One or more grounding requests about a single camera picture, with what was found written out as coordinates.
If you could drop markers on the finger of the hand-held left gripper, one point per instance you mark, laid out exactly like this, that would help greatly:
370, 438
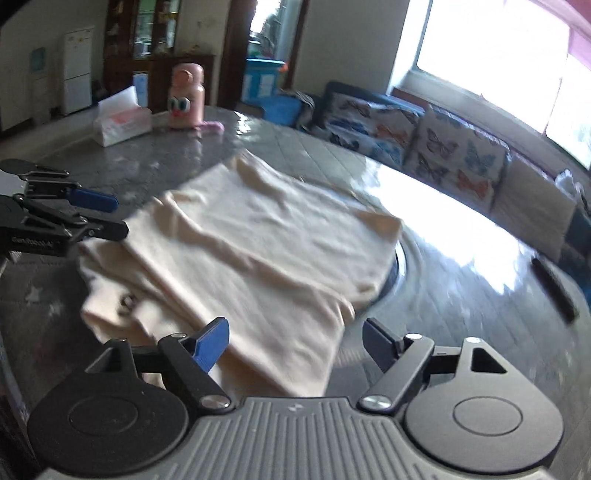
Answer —
111, 229
94, 200

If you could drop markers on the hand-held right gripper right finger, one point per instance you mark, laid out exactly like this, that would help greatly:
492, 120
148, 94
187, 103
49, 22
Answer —
379, 342

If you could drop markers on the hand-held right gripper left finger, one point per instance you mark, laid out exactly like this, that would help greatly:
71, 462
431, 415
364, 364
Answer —
210, 344

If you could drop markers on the cream shirt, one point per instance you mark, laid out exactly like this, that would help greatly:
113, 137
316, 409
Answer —
258, 258

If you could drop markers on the glass turntable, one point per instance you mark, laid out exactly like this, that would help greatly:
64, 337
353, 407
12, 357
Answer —
369, 308

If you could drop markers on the white tissue box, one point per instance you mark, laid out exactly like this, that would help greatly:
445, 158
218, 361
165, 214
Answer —
122, 124

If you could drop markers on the white refrigerator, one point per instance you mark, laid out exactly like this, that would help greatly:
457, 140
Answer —
78, 69

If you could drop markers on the pink cartoon water bottle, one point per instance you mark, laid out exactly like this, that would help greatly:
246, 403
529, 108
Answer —
187, 99

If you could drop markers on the dark wooden display cabinet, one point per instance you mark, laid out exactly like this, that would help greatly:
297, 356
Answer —
157, 69

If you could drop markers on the black remote control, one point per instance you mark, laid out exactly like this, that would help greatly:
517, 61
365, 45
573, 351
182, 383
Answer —
556, 290

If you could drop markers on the butterfly print cushion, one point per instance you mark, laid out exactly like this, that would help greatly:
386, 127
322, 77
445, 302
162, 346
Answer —
455, 159
369, 127

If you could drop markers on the plain white cushion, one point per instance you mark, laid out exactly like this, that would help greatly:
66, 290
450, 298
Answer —
531, 207

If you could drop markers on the blue plastic bin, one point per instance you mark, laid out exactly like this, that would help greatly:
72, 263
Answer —
261, 81

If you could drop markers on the patterned cloth pile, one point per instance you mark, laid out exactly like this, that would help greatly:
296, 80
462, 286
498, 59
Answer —
302, 108

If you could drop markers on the blue sofa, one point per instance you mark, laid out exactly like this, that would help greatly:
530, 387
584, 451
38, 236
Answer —
579, 230

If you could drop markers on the white plush toy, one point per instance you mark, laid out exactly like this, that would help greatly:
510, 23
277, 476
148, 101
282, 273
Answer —
569, 183

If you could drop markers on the window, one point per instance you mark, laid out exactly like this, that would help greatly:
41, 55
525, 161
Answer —
498, 60

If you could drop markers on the dark wooden door frame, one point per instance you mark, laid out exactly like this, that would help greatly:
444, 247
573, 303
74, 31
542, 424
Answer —
235, 50

